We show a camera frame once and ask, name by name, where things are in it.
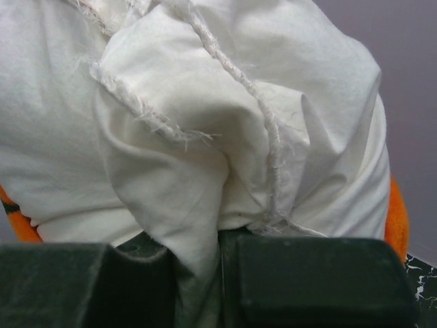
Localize orange patterned plush pillowcase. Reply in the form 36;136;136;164
1;174;410;264

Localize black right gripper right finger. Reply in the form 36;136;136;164
219;228;259;327

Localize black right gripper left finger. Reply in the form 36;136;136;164
84;232;175;327

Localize white pillow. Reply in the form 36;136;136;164
1;1;390;327

